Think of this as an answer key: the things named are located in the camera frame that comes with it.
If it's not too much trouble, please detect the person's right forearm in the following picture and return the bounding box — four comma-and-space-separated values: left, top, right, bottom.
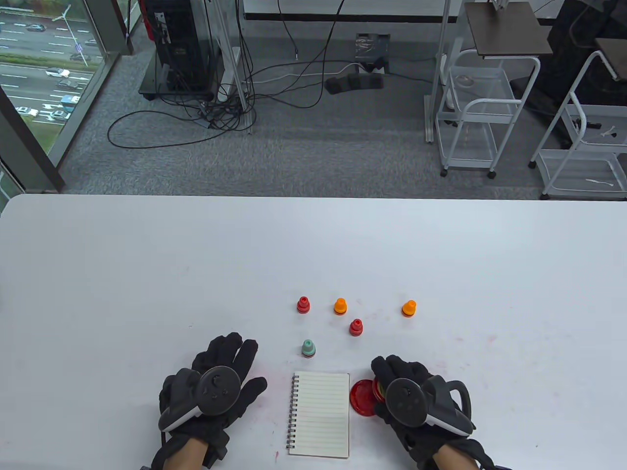
434, 443, 471, 470

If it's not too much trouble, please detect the bundle of black cables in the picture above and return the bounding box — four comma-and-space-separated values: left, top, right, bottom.
107, 0, 363, 148

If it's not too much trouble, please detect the black computer tower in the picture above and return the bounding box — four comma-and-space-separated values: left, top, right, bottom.
139, 0, 218, 101

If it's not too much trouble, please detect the black wrapped box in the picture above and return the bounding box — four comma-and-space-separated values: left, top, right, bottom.
355, 33, 391, 74

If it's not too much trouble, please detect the white spiral lined notebook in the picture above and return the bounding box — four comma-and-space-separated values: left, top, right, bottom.
287, 372, 350, 459

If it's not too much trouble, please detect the red ink pad tin base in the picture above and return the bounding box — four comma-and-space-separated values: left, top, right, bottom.
350, 379, 385, 418

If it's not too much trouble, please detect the dark grey right hand controller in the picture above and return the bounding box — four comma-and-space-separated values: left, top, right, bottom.
386, 375, 475, 436

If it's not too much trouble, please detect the long white table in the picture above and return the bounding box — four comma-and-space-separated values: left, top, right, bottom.
243, 0, 461, 23

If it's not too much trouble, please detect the white wire trolley cart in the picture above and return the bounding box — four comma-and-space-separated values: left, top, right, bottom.
529, 50, 627, 200
435, 49, 541, 178

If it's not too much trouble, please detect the person's right hand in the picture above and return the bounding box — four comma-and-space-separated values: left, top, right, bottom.
371, 355, 494, 470

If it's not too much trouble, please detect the person's left hand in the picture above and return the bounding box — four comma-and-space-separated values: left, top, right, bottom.
158, 333, 268, 466

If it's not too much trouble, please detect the dark grey hand controller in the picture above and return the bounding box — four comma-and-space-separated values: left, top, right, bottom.
159, 366, 241, 432
386, 375, 475, 436

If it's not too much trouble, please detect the person's left forearm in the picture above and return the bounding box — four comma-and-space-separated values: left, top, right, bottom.
162, 436, 209, 470

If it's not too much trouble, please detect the aluminium profile leg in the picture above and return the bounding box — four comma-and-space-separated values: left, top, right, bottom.
216, 0, 256, 134

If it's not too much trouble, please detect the dark grey left hand controller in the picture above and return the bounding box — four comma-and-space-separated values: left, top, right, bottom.
159, 366, 241, 432

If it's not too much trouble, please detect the tall aluminium pole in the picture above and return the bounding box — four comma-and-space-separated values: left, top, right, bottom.
424, 0, 463, 143

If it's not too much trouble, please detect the glass window dark frame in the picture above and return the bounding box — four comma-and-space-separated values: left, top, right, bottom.
0, 0, 133, 196

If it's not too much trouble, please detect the brown top side table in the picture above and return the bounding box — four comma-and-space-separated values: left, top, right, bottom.
595, 38, 627, 81
464, 1, 553, 59

